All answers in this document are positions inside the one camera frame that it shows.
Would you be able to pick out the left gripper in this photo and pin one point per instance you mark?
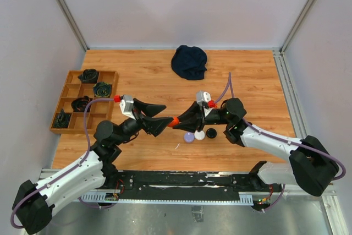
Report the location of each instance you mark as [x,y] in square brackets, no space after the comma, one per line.
[154,125]

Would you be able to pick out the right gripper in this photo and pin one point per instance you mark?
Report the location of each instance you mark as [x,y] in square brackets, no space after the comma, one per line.
[193,119]

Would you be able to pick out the white earbud case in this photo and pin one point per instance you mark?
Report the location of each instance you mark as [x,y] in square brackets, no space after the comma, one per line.
[199,135]

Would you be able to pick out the orange earbud case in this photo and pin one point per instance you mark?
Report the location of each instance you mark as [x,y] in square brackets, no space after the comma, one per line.
[174,122]

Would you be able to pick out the lavender earbud case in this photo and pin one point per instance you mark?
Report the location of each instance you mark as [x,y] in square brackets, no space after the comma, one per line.
[189,137]

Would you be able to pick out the black earbud case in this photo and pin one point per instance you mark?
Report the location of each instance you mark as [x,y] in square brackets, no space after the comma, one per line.
[211,133]

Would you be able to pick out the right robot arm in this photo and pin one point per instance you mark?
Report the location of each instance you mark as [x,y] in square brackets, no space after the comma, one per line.
[307,162]

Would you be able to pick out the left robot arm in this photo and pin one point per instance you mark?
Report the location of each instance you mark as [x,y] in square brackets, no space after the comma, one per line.
[36,203]

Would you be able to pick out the dark navy crumpled cloth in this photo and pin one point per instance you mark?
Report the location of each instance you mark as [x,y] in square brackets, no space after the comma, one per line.
[189,62]

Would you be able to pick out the rolled green patterned tie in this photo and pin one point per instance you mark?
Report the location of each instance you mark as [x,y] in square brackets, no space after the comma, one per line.
[102,90]

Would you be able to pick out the rolled black orange tie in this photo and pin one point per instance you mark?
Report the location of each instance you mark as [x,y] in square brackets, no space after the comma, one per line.
[79,104]

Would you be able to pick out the rolled black tie top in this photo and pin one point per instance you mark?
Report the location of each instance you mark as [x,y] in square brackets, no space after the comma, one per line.
[89,76]

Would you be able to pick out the wooden compartment tray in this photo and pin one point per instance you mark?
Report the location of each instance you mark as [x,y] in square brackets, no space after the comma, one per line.
[73,113]

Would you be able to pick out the rolled green black tie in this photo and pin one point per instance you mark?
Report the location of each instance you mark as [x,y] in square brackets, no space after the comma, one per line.
[62,120]

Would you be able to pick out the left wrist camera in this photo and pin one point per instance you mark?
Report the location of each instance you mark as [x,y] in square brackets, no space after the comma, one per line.
[126,106]

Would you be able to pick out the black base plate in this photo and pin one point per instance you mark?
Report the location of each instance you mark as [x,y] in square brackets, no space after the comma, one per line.
[183,185]

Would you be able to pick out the aluminium frame rail right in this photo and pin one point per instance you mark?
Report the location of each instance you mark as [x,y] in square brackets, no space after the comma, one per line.
[286,80]

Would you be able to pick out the aluminium frame post left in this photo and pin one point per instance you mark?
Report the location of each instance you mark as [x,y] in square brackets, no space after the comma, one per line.
[72,23]

